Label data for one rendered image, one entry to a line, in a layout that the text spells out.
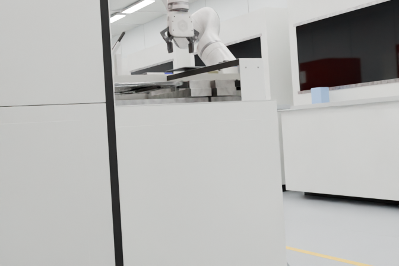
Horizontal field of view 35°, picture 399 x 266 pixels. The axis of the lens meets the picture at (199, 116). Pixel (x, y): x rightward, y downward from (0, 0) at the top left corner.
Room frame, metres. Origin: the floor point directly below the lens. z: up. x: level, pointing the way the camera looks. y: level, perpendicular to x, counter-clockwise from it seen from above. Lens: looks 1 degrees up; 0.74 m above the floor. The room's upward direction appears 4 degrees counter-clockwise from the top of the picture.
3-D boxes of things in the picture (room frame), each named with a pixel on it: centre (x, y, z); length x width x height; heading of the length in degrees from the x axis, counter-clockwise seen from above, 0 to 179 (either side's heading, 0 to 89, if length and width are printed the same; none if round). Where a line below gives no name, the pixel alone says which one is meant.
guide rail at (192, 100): (2.14, 0.19, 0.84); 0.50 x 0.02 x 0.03; 118
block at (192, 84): (2.22, 0.00, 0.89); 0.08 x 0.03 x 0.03; 118
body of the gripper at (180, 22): (2.52, 0.06, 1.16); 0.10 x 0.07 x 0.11; 119
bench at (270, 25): (7.81, -0.60, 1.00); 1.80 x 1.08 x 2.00; 28
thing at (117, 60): (2.49, 0.32, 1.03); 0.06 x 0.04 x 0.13; 118
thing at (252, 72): (2.33, -0.05, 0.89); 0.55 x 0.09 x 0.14; 28
